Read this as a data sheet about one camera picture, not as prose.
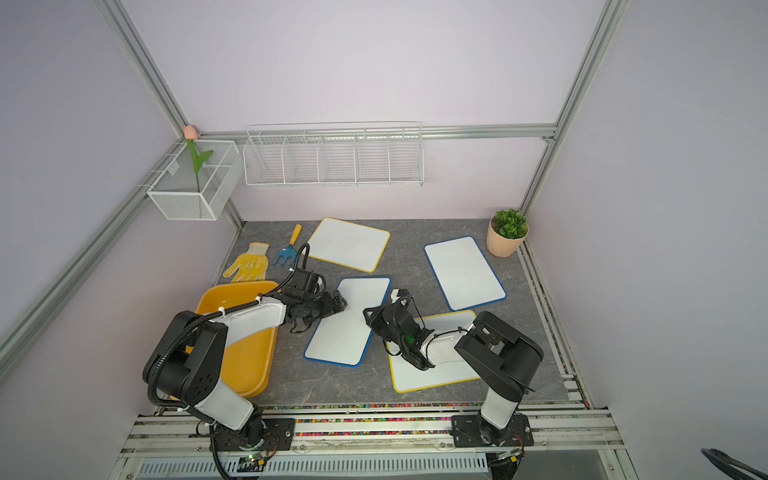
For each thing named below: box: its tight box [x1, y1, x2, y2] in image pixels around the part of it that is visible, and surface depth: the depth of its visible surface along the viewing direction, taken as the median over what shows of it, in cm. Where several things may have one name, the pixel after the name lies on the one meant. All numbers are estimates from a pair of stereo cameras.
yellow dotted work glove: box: [223, 242, 270, 282], surface depth 110 cm
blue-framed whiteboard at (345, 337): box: [304, 276, 392, 368], surface depth 92 cm
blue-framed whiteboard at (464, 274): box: [424, 236, 507, 311], surface depth 108 cm
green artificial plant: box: [491, 208, 529, 239], surface depth 104 cm
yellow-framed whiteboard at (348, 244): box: [307, 217, 391, 273], surface depth 118 cm
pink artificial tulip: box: [183, 125, 214, 193], surface depth 92 cm
